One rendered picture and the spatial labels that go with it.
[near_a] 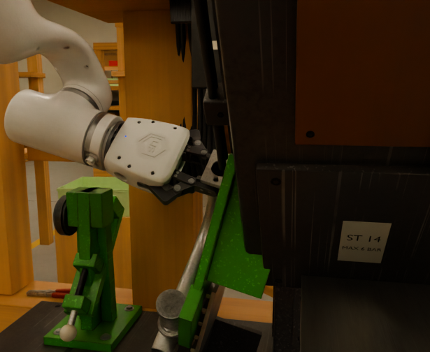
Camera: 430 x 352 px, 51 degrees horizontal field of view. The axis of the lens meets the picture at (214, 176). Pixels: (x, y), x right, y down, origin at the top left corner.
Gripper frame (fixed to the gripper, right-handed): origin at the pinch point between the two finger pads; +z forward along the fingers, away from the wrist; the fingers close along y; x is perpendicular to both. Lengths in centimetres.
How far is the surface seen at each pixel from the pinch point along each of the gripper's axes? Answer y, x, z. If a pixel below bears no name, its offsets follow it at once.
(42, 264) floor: 51, 296, -151
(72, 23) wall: 689, 664, -562
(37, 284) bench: -12, 55, -40
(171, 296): -18.1, 0.7, 0.6
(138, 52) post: 26.8, 8.2, -24.8
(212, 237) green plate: -12.0, -6.6, 3.6
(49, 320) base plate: -20.7, 37.3, -25.8
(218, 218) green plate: -10.2, -8.2, 3.6
